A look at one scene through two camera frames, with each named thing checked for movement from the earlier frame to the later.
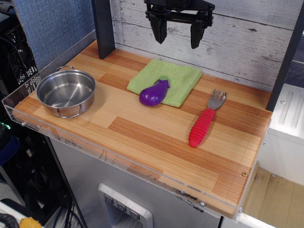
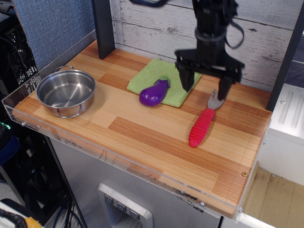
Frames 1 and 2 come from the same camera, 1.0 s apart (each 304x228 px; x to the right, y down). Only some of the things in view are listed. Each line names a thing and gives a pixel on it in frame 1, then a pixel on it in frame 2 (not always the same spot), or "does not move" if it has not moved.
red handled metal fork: x=200 y=126 does not move
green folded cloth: x=182 y=80 does not move
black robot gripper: x=200 y=11 to x=210 y=55
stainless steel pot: x=66 y=91 does not move
